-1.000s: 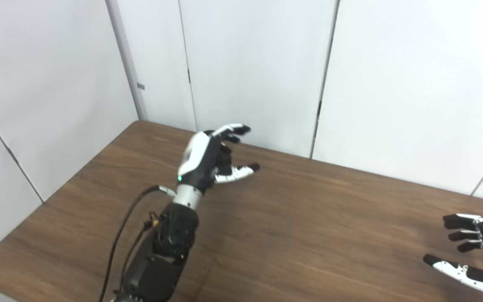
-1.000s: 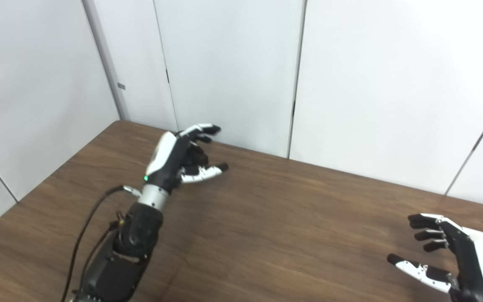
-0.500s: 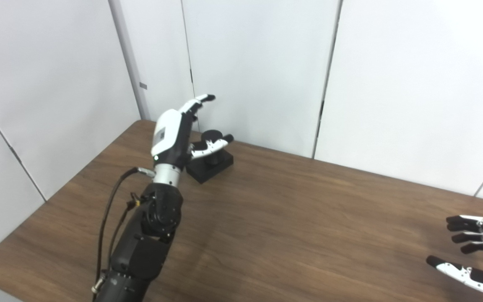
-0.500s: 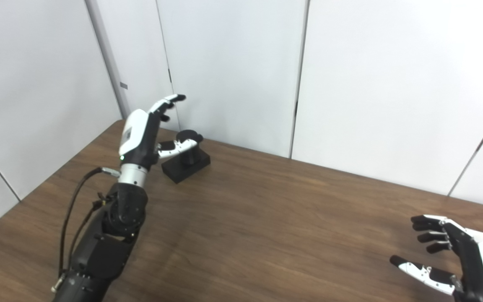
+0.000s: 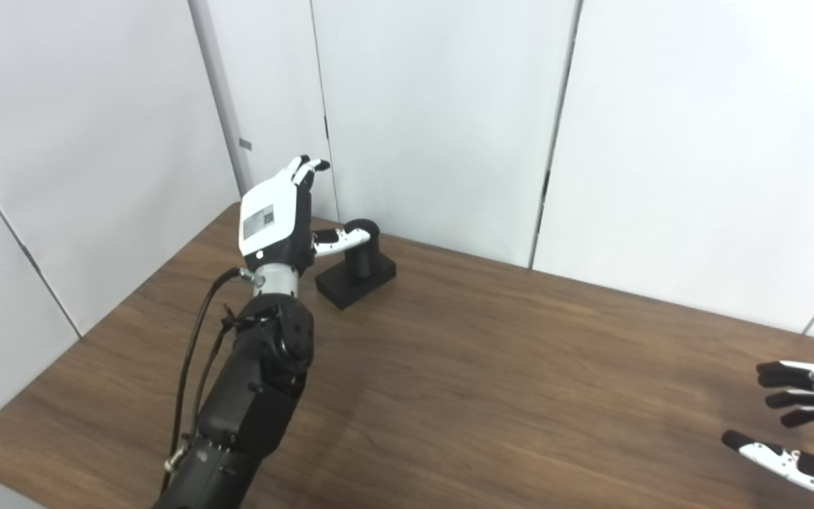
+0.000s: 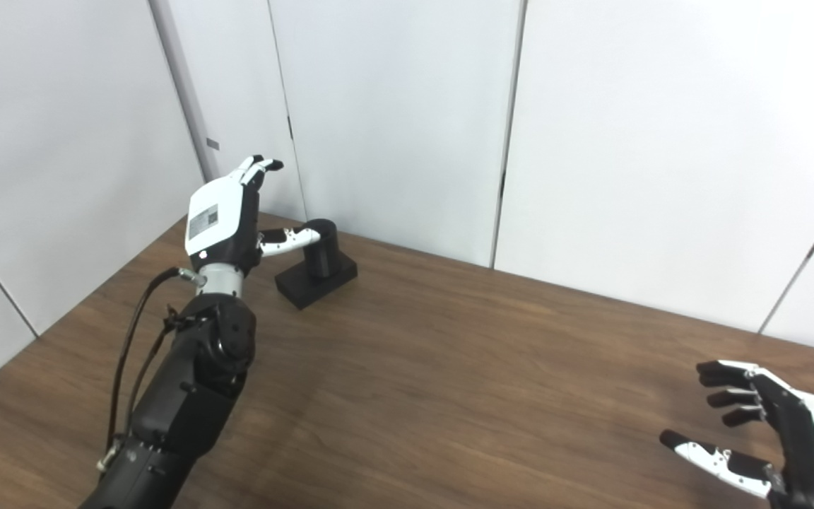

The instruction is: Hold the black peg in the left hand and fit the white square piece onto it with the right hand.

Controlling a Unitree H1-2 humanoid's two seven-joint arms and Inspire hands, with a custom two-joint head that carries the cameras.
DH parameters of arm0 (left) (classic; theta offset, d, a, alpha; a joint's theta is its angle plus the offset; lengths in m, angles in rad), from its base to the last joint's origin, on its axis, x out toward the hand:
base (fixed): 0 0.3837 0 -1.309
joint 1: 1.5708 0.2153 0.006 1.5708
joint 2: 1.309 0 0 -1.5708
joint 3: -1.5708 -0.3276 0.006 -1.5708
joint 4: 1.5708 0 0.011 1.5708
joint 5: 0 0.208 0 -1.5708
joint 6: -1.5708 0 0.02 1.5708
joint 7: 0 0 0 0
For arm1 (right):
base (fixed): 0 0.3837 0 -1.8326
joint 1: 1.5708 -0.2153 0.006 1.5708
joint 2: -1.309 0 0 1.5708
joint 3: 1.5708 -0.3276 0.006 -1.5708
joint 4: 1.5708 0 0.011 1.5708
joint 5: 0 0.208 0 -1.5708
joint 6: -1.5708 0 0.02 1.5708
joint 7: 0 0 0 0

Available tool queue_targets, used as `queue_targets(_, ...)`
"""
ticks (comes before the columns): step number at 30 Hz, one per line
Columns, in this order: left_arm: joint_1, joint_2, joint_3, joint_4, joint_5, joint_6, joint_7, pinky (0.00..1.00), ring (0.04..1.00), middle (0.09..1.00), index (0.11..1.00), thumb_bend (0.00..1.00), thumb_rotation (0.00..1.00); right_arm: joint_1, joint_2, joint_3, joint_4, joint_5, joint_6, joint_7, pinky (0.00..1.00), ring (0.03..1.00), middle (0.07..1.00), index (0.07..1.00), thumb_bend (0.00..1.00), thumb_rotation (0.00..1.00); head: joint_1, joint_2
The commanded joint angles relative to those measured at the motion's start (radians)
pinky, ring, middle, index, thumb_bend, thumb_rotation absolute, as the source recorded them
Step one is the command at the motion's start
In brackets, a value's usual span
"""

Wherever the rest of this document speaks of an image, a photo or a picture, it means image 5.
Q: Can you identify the grey wall post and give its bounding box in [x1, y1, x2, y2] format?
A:
[188, 0, 254, 202]

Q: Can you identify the black peg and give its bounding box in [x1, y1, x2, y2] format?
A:
[315, 218, 397, 310]

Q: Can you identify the white and black left hand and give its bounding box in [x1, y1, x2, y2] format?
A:
[238, 156, 372, 276]

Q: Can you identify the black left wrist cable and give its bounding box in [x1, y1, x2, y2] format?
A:
[160, 267, 259, 496]

